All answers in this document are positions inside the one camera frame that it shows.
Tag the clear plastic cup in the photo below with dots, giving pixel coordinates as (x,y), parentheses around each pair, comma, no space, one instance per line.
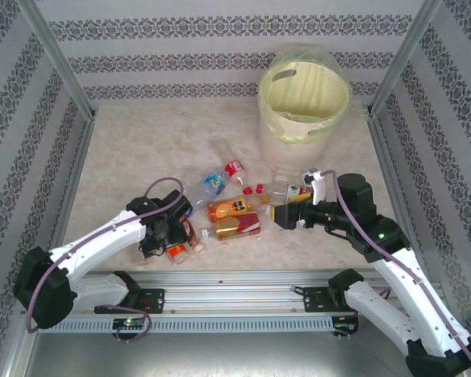
(143,262)

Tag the orange label brown cap bottle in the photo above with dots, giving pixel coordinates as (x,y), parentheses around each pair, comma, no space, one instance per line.
(177,253)

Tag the brown chocolate drink bottle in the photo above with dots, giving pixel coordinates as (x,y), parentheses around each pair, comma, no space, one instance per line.
(196,243)

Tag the clear square plastic bottle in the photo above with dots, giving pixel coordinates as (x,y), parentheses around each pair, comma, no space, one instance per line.
(284,176)

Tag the red bottle cap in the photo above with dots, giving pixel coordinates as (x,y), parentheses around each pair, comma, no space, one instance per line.
(259,188)
(247,191)

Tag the red gold label tea bottle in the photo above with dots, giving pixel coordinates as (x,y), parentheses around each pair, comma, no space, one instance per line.
(235,229)

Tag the orange juice bottle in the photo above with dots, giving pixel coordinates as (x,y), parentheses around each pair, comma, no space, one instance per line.
(227,210)

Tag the blue label water bottle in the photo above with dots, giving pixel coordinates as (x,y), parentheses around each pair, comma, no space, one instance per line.
(214,184)

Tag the red label cola bottle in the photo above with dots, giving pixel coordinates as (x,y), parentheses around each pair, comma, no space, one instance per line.
(234,169)

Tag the clear unlabelled plastic bottle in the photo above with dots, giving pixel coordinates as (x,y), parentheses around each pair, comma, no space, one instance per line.
(225,148)

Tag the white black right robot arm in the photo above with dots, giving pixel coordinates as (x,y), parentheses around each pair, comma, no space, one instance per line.
(380,314)

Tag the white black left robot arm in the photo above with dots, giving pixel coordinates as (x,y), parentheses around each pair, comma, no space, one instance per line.
(94,239)

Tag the cream plastic bin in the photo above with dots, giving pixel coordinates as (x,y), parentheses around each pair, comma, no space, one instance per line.
(290,149)

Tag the grey metal panel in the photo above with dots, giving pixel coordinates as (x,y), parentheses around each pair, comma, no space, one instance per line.
(235,357)

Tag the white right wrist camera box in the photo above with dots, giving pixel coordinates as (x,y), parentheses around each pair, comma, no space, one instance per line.
(318,188)

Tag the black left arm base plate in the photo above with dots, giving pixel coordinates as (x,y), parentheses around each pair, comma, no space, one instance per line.
(155,300)

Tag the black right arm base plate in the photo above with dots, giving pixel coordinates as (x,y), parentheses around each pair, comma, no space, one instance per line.
(314,300)

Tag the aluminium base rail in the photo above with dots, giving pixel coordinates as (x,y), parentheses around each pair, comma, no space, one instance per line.
(235,294)

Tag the aluminium frame post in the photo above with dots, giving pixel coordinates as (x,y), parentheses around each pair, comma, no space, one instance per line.
(406,51)
(55,55)

